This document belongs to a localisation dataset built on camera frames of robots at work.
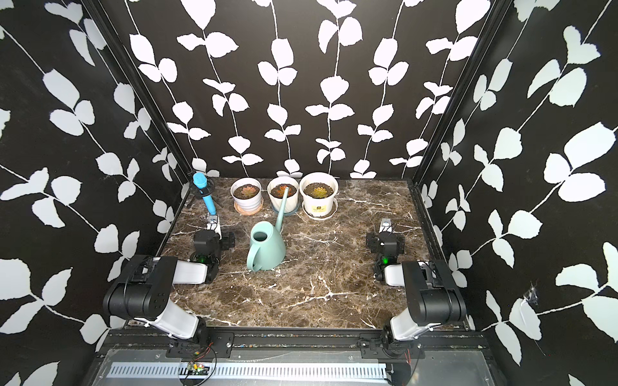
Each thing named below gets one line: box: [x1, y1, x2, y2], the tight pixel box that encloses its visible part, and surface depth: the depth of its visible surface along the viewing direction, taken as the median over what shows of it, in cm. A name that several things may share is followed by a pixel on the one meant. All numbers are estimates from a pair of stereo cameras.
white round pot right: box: [299, 172, 339, 217], surface depth 106 cm
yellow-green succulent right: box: [311, 186, 328, 199], surface depth 103 cm
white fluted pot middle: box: [267, 176, 300, 214], surface depth 106 cm
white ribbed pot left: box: [230, 176, 262, 212], surface depth 106 cm
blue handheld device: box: [192, 172, 217, 215], surface depth 94 cm
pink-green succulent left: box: [241, 185, 257, 198], surface depth 106 cm
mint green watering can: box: [246, 187, 290, 272], surface depth 84 cm
